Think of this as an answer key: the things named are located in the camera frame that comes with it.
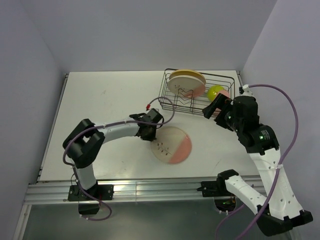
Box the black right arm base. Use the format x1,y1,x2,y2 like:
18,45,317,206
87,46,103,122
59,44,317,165
196,181,225,198

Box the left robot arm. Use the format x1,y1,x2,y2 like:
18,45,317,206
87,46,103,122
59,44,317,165
62,108,164,200

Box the aluminium table rail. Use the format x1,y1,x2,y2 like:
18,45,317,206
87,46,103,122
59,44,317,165
22,177,216,205

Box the pink cup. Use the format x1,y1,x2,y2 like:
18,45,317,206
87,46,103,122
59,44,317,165
212,90,230,117

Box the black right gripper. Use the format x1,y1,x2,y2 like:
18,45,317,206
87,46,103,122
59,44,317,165
202,92,243,133

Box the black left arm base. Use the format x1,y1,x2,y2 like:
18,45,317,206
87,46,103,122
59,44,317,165
67,184,114,202

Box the pink cream plate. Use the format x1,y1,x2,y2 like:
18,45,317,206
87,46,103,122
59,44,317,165
167,75,206,98
150,126,192,165

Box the green ceramic bowl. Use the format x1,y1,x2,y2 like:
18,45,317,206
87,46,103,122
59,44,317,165
206,85,224,102

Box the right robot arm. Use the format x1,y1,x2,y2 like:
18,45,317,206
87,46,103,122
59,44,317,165
202,93,313,237

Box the wire dish rack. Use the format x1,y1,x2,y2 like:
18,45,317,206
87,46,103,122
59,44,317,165
159,68,242,115

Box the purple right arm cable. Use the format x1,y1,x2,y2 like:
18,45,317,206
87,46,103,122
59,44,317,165
215,83,298,240

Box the yellow cream plate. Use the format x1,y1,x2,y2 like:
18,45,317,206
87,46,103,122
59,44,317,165
169,69,206,84

